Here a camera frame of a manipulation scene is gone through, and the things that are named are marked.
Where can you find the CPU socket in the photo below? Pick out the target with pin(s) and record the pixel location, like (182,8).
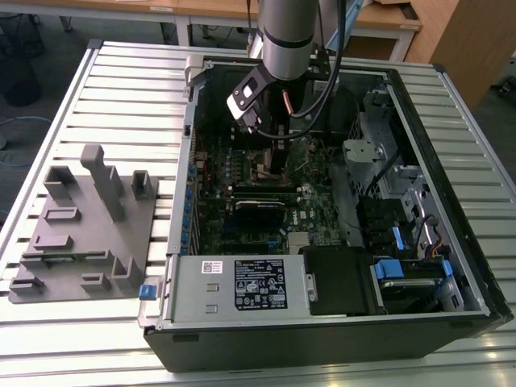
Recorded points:
(262,169)

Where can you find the grey case latch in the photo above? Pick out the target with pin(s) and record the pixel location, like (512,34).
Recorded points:
(193,70)

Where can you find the metal drive cage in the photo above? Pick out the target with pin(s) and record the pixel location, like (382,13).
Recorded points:
(363,151)

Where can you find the green motherboard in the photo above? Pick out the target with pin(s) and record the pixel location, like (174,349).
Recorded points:
(318,201)

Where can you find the black graphics card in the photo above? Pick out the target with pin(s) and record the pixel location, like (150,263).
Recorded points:
(260,215)

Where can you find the silver chipset heatsink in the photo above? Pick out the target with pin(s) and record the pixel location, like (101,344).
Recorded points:
(299,238)

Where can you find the long wooden desk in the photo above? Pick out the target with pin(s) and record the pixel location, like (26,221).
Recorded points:
(387,22)

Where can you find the black disk bay block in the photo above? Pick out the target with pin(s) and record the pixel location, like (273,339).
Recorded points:
(379,217)

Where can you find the blue drive clip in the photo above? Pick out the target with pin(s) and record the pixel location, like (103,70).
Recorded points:
(397,238)

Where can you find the blue disk carrier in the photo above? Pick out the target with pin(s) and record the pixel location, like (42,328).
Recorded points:
(389,269)

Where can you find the silver power supply unit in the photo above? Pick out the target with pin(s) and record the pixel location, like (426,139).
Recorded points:
(193,290)

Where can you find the short wooden desk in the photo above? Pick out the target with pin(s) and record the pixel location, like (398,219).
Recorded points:
(101,5)

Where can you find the wooden cabinet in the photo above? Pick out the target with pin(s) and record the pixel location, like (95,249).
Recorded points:
(475,40)

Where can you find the silver hard disk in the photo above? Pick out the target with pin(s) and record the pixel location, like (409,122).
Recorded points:
(407,283)

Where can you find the grey parts rack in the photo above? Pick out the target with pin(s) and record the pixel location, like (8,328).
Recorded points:
(92,242)

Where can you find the black open PC case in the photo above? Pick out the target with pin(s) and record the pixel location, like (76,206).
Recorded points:
(282,346)

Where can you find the black chair base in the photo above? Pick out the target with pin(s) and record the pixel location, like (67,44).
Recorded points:
(508,86)

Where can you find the black office chair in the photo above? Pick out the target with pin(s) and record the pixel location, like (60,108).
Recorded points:
(20,80)

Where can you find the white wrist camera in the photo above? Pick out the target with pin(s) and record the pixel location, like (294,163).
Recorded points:
(235,105)

